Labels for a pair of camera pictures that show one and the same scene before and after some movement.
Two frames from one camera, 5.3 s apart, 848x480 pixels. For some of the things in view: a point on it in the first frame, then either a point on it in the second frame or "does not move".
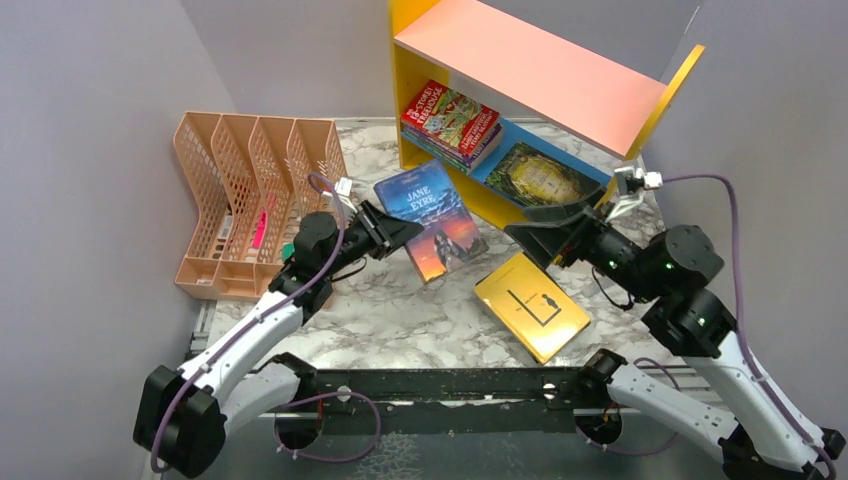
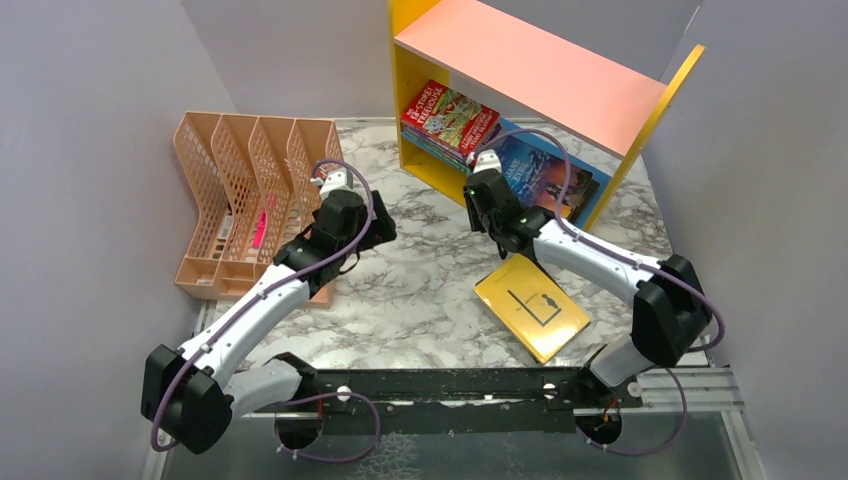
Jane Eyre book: [426, 197] to [543, 172]
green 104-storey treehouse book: [436, 152] does not move
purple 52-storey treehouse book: [462, 156] does not move
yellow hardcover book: [535, 309] does not move
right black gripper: [568, 238] to [474, 222]
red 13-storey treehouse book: [449, 119] does not move
